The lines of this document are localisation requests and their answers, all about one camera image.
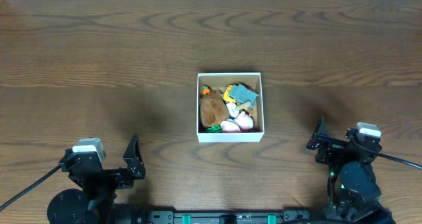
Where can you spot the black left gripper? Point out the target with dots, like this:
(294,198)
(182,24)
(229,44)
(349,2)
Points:
(107,176)

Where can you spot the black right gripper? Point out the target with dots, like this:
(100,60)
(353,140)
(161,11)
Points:
(333,147)

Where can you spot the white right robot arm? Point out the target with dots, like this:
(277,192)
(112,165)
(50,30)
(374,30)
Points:
(353,192)

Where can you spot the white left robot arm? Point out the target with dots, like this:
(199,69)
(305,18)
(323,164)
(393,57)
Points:
(94,200)

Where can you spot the white cardboard box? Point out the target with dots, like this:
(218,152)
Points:
(219,81)

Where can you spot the brown plush capybara with orange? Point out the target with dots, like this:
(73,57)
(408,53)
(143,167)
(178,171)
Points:
(212,108)

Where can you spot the pink plush pig with hat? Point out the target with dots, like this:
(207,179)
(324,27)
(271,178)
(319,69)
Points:
(242,123)

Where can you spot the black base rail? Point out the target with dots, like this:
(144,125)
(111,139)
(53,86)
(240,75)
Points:
(231,217)

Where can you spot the yellow grey toy dump truck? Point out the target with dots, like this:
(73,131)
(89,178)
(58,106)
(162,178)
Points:
(238,93)

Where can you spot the pig face wooden rattle drum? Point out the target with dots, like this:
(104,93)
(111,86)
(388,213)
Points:
(234,109)

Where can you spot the green plastic spinning disc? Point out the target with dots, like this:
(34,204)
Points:
(214,129)

